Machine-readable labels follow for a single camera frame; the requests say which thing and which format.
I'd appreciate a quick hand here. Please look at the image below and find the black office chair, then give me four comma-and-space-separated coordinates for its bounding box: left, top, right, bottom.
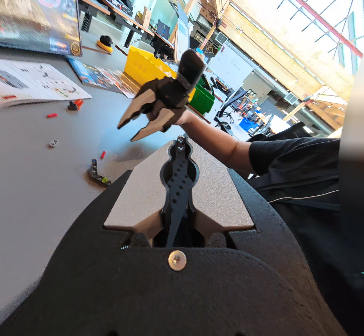
215, 89, 248, 125

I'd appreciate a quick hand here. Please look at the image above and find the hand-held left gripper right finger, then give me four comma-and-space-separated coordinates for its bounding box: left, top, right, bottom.
186, 137, 254, 234

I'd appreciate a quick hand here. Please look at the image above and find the long black beam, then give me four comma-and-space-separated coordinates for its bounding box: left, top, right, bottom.
162, 136, 197, 248

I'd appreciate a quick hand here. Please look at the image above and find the whiteboard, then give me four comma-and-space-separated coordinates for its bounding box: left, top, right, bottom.
208, 42, 255, 91

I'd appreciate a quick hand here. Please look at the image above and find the sticker sheet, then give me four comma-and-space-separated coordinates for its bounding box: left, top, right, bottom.
107, 69, 143, 98

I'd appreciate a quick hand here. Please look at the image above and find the yellow plastic bin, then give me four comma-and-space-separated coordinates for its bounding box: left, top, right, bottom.
124, 45, 197, 100

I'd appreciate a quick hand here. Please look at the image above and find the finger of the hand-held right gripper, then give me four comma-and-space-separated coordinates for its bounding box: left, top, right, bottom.
130, 108, 178, 142
117, 86, 160, 130

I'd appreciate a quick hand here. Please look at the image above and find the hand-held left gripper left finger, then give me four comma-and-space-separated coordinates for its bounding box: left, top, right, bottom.
104, 139, 174, 247

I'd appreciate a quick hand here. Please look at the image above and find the blue robot kit box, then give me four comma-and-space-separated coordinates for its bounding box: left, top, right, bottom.
0, 0, 83, 57

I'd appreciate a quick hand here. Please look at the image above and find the open instruction booklet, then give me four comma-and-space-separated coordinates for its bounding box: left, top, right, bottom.
0, 58, 93, 109

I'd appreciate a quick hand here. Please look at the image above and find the person's right forearm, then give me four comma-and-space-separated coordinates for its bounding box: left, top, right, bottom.
178, 110, 256, 175

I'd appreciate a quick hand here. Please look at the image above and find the grey desk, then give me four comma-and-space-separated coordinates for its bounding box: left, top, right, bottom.
0, 30, 219, 323

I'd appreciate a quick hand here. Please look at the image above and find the grey bent beam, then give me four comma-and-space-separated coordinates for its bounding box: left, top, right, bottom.
87, 159, 112, 186

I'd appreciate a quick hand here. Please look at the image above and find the cardboard box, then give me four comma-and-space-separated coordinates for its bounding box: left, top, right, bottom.
135, 6, 152, 28

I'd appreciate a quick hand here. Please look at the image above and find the blue cover manual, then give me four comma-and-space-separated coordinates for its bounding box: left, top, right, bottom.
68, 57, 126, 93

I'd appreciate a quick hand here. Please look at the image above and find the green plastic bin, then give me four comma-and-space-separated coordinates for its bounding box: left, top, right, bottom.
189, 77, 216, 115

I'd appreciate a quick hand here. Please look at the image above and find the wooden background desk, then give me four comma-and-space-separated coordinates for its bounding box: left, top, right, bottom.
77, 0, 175, 56

